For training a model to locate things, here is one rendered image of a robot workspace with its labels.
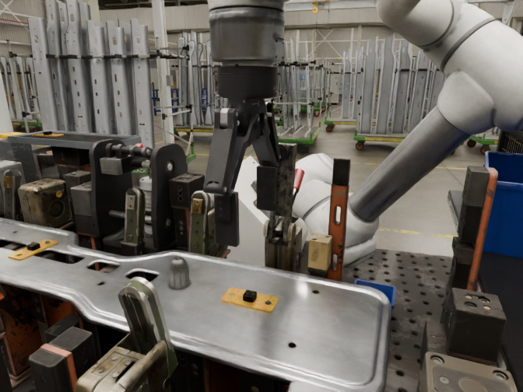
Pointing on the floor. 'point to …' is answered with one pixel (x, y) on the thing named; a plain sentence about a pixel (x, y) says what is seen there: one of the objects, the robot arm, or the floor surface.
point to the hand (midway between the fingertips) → (248, 217)
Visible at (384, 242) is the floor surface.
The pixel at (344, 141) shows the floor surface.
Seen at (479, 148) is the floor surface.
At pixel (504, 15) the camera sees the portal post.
